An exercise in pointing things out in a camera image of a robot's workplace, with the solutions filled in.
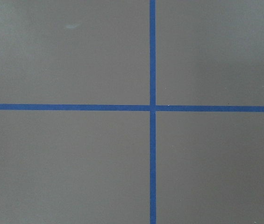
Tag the blue tape grid lines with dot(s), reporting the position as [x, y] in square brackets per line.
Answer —
[152, 108]

